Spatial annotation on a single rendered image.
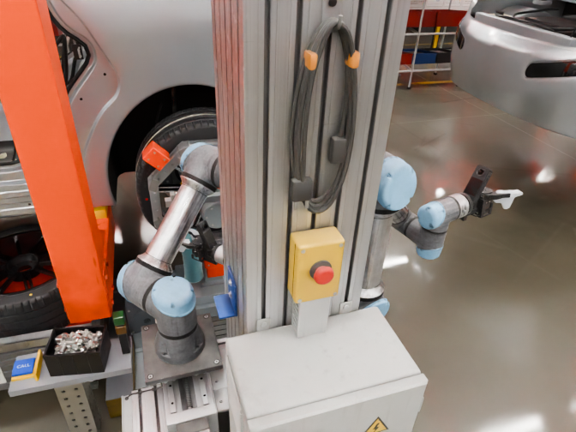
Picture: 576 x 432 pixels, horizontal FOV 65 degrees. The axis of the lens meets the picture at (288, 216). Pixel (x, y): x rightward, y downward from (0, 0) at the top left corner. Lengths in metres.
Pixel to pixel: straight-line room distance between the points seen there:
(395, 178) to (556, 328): 2.19
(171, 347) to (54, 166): 0.71
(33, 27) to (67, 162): 0.41
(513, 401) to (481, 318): 0.56
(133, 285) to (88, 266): 0.50
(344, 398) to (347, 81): 0.53
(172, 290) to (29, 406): 1.37
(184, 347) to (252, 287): 0.58
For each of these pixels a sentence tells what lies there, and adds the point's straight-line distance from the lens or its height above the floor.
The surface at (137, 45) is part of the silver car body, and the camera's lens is 2.05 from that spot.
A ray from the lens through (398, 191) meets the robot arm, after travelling 1.11.
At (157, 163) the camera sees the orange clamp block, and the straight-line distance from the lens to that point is 1.99.
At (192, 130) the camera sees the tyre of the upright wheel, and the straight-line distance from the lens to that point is 2.03.
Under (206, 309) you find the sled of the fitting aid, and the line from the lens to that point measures 2.53.
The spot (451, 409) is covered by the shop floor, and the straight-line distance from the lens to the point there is 2.49.
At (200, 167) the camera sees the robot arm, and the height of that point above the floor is 1.30.
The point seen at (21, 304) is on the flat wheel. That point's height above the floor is 0.50.
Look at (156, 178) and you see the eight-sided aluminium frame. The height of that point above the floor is 0.98.
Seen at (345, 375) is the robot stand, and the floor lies 1.23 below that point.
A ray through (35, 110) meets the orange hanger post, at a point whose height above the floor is 1.42.
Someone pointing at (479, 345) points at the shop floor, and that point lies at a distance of 2.82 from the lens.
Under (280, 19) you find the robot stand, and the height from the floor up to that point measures 1.82.
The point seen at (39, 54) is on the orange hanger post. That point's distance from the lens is 1.55.
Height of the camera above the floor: 1.93
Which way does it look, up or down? 33 degrees down
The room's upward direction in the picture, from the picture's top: 3 degrees clockwise
